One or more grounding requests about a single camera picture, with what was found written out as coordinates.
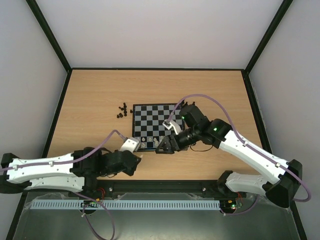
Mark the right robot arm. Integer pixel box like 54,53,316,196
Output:
155,105,302,208

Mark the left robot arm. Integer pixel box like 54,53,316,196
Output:
0,147,141,199

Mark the black and silver chessboard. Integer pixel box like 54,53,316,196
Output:
132,103,185,152

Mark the black knight left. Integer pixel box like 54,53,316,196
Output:
116,113,124,118

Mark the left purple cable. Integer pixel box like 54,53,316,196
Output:
0,129,128,240

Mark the purple cable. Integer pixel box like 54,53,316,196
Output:
0,129,128,240
165,93,312,217

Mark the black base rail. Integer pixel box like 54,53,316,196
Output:
97,179,219,193

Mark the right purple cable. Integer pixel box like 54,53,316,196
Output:
165,93,312,217

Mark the white slotted cable duct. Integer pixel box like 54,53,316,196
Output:
30,199,221,211

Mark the black enclosure frame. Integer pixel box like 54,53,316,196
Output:
4,0,308,240

